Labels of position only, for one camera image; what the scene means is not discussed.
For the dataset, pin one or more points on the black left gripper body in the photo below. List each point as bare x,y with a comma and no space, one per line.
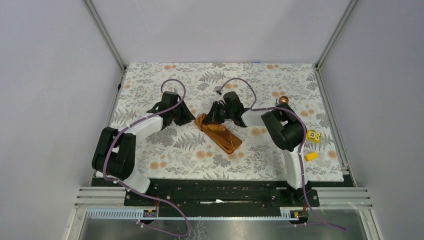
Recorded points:
181,114

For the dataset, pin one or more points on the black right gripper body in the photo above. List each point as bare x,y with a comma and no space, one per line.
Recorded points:
230,113

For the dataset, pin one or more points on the orange cloth napkin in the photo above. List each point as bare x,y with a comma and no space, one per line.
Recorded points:
219,134

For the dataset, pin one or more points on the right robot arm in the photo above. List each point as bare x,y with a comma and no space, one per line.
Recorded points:
285,128

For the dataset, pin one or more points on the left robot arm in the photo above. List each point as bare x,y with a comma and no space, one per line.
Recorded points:
115,152

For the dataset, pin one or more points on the floral tablecloth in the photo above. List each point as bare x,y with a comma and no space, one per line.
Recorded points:
184,152

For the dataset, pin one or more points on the small yellow toy block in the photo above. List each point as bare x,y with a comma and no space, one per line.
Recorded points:
314,136

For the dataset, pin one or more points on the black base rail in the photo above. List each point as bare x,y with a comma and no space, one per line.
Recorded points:
232,198

